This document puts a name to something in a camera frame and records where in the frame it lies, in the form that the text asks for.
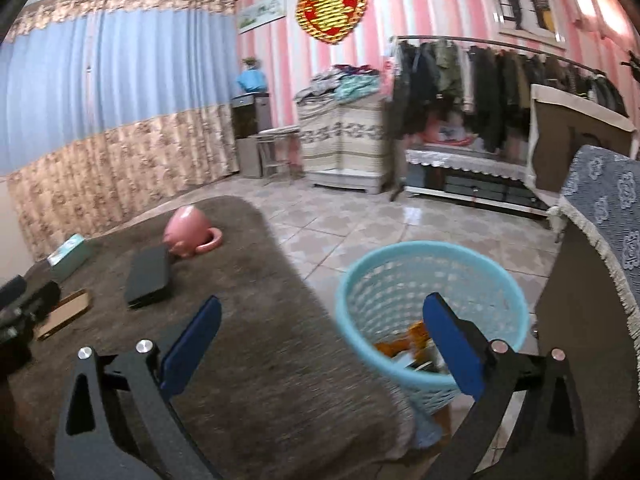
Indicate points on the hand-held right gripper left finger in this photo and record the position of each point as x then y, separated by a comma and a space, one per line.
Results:
192, 345

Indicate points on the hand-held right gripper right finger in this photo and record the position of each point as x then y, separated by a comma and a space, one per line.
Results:
452, 345

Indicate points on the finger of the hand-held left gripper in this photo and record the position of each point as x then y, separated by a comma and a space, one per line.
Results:
12, 290
37, 300

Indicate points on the orange snack wrapper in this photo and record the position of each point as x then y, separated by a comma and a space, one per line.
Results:
392, 347

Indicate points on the light blue plastic basket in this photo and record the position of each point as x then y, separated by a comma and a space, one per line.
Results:
385, 290

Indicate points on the brown shallow tray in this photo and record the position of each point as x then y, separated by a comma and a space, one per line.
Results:
65, 312

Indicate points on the teal tissue box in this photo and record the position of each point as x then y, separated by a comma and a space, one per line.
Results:
70, 260

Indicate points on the white cabinet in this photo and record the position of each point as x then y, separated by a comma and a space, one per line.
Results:
12, 230

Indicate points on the black notebook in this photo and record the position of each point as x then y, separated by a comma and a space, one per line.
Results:
147, 275

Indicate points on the grey shaggy rug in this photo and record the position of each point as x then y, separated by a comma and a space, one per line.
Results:
275, 360

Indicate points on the pink pig cup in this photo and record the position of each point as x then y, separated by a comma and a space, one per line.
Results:
185, 227

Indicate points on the low black cabinet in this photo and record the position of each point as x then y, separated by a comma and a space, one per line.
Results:
490, 192

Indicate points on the white lace cloth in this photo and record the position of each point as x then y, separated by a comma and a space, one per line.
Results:
460, 160

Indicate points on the blue patterned fringed cloth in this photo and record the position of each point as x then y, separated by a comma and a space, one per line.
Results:
605, 195

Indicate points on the brown panel with white border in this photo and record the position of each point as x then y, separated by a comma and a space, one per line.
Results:
555, 155

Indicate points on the blue floral window curtain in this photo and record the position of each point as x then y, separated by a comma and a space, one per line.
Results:
100, 85

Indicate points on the metal stool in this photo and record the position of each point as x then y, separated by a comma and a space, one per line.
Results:
277, 132

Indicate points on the patterned cloth-covered cabinet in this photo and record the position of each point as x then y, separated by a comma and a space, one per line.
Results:
345, 130

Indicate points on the row of hanging dark clothes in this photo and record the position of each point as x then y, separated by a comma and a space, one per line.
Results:
490, 90

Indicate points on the pink hanging garment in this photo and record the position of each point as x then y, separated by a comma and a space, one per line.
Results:
389, 77

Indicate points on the pile of folded clothes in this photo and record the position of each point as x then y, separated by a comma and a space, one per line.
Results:
345, 82

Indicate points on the dried flower bunch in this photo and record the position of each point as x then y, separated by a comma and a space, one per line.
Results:
252, 63

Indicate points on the metal clothes rack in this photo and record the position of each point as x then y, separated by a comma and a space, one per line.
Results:
450, 39

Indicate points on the pink window curtain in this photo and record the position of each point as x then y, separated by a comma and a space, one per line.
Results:
600, 10

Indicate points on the landscape wall picture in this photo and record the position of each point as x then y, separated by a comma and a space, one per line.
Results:
260, 12

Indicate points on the framed wall poster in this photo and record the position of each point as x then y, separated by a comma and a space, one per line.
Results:
525, 0

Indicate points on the red heart wall decoration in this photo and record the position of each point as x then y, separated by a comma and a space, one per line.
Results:
330, 12

